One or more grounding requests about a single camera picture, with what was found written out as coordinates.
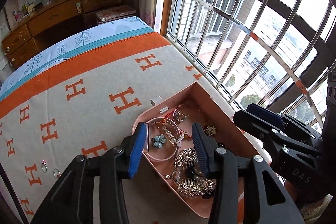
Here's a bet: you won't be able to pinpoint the white pink bangle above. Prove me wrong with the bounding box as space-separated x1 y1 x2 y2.
143 117 183 162

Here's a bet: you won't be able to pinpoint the blue flower hair clip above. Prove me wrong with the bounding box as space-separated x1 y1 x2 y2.
151 134 167 149

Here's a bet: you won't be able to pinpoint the gold rhinestone hair clip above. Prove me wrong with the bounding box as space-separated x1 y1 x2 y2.
164 148 216 200

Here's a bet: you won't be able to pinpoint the pink jewelry tray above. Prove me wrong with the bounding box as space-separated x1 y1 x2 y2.
132 83 258 219

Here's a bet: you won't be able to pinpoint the left hand white glove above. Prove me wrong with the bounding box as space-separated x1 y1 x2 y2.
299 194 333 224

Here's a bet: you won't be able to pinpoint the orange H pattern blanket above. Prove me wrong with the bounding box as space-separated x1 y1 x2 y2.
1 32 234 221

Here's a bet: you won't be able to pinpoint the metal window security bars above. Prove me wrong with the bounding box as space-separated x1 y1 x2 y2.
161 0 335 131

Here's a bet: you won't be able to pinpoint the blue tree pattern bedsheet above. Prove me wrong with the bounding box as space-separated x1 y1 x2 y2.
1 16 154 100

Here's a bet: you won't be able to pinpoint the stack of books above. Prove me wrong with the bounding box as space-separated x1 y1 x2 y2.
95 5 136 24

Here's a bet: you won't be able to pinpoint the wooden desk with drawers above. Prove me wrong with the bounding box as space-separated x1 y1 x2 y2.
1 0 125 69

